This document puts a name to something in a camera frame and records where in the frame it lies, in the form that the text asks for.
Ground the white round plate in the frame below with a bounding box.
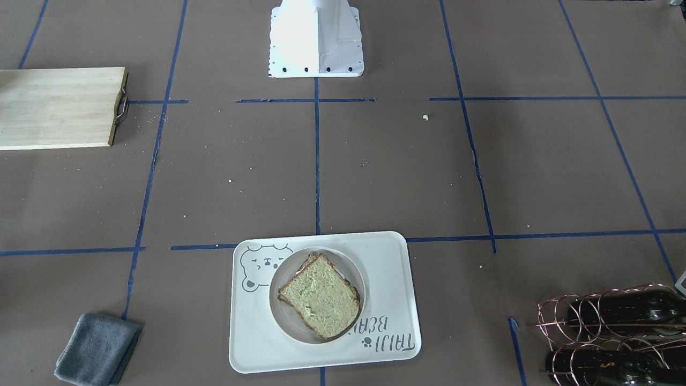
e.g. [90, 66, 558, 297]
[269, 247, 366, 344]

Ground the cream bear tray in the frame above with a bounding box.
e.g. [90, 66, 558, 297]
[228, 231, 422, 374]

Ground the grey folded cloth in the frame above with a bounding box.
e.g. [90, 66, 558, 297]
[54, 313, 142, 385]

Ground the wooden cutting board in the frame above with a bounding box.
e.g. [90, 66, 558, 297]
[1, 68, 128, 151]

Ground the dark green wine bottle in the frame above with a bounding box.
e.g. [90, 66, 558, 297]
[561, 286, 685, 338]

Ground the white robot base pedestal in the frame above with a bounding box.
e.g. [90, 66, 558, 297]
[268, 1, 365, 78]

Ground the copper wire bottle rack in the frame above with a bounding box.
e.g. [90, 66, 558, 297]
[535, 284, 685, 385]

